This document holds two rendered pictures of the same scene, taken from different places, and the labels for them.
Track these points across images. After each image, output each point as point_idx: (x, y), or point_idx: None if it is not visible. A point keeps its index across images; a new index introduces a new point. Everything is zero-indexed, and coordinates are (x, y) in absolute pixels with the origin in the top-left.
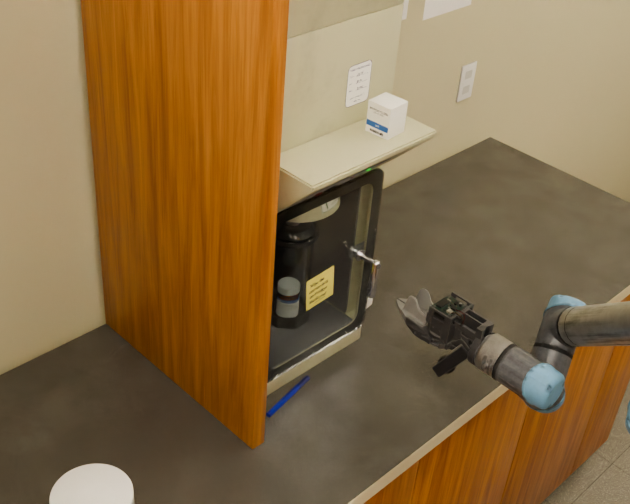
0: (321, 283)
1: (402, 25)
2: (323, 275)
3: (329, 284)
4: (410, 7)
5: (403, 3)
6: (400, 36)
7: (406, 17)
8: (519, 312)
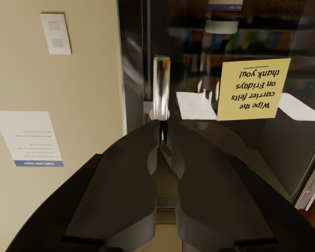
0: (246, 99)
1: None
2: (240, 112)
3: (229, 88)
4: None
5: (1, 120)
6: None
7: None
8: None
